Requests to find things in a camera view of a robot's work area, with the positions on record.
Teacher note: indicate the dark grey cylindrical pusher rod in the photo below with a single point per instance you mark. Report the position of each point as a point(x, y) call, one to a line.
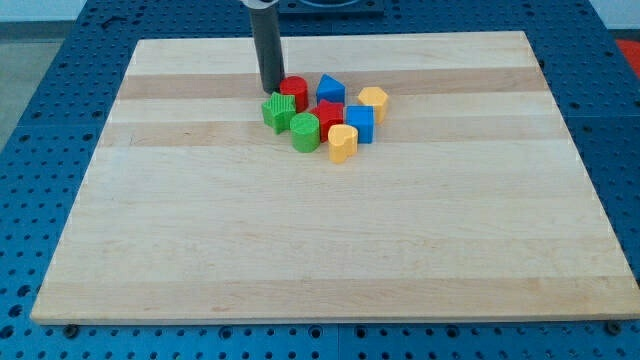
point(267, 42)

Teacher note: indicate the yellow hexagon block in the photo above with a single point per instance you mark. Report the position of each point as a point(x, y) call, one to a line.
point(378, 99)

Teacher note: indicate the red cylinder block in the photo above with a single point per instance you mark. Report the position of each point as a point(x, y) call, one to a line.
point(298, 87)

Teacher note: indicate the green star block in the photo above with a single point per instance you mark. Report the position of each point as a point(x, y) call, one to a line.
point(278, 111)

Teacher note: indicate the blue triangle block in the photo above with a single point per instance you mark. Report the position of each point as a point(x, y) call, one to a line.
point(330, 89)

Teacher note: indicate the red star block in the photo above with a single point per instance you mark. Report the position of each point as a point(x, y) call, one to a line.
point(329, 114)

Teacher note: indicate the green cylinder block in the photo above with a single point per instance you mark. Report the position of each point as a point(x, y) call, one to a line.
point(305, 132)

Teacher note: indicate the blue cube block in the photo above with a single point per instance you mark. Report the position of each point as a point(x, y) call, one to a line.
point(362, 118)

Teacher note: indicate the yellow heart block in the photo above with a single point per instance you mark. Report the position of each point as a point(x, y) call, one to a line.
point(342, 142)

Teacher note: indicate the large wooden board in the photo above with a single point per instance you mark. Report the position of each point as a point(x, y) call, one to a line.
point(471, 204)

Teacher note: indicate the red object at right edge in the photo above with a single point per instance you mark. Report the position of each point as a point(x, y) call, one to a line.
point(631, 52)

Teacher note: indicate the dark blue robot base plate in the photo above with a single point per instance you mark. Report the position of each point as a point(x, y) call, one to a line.
point(331, 7)

